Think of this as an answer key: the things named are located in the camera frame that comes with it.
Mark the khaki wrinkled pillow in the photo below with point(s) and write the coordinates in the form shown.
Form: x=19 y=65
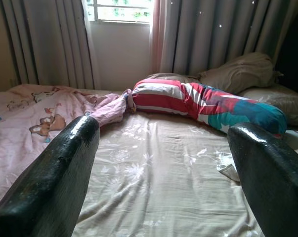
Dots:
x=242 y=71

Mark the red white blue bolster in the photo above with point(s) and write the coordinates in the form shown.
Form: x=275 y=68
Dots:
x=168 y=98

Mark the pink cartoon print blanket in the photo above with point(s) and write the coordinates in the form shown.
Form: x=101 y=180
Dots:
x=20 y=128

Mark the bed with beige floral sheet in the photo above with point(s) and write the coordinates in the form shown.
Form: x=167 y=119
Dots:
x=158 y=177

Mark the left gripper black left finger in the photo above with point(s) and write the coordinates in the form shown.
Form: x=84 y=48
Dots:
x=47 y=187

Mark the khaki flat pillow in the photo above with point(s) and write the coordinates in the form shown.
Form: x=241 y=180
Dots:
x=168 y=77

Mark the white framed window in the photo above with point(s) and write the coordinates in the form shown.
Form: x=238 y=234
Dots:
x=119 y=10

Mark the grey star dotted curtain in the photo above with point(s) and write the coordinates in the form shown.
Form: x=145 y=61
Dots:
x=213 y=37

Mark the plain grey pleated curtain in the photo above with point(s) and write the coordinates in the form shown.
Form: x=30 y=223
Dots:
x=47 y=42

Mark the white crumpled cloth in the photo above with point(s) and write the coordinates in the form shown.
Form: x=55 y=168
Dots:
x=227 y=170

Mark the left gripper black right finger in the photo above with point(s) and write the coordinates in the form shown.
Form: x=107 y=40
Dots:
x=272 y=185

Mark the shiny beige pillow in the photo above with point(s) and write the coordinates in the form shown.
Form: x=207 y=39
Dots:
x=282 y=103

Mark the pink sheer curtain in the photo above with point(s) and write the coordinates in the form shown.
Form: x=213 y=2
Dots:
x=157 y=37

